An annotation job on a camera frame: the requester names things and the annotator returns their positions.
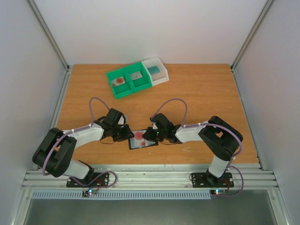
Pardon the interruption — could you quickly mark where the red dot credit card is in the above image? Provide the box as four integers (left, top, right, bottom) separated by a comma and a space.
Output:
134, 130, 144, 141

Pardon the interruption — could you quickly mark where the black leather card holder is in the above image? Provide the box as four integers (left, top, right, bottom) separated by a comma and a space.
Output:
128, 129, 158, 150

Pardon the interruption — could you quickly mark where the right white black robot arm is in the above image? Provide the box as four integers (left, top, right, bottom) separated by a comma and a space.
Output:
143, 113, 243, 187

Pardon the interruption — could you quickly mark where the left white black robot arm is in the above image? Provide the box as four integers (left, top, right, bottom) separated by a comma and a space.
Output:
32, 108, 134, 187

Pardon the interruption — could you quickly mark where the red dot card in bin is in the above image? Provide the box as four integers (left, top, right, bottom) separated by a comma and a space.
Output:
111, 76, 126, 87

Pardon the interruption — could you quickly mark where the grey card in bin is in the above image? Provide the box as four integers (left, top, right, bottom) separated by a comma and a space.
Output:
130, 71, 143, 81

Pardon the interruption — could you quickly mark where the teal card in bin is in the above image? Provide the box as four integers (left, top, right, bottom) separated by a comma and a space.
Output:
147, 66, 160, 75

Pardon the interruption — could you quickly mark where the green bin left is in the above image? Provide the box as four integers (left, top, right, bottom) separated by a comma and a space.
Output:
106, 68, 133, 99

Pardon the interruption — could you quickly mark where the green bin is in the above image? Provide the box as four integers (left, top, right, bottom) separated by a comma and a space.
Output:
123, 62, 152, 93
106, 68, 133, 99

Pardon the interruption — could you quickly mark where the green bin middle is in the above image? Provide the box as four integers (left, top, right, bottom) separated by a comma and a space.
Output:
123, 62, 152, 93

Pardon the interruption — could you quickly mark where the white bin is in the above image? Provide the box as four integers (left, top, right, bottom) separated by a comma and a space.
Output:
141, 57, 169, 86

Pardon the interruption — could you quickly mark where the left small circuit board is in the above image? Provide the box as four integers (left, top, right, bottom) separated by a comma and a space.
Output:
82, 189, 98, 197

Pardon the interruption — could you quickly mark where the small circuit board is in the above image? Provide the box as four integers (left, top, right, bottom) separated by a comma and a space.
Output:
210, 189, 229, 196
82, 189, 98, 197

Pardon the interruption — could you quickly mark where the right small circuit board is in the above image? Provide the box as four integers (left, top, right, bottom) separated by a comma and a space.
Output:
210, 189, 229, 196

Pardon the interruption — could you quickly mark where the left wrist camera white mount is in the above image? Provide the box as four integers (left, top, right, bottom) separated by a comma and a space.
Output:
116, 113, 127, 126

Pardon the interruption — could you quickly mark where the aluminium frame rail front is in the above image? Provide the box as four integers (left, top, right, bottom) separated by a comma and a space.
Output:
21, 164, 279, 190

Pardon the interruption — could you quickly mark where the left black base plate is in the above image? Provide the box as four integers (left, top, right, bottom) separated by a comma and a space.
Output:
66, 172, 109, 188

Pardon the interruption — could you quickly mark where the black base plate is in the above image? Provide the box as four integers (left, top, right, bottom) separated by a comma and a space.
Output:
66, 172, 109, 188
189, 172, 234, 188

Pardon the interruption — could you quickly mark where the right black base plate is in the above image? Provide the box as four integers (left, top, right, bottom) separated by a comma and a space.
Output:
189, 172, 234, 188

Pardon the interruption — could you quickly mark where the grey slotted cable duct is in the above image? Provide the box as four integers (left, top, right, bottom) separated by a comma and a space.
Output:
32, 190, 211, 200

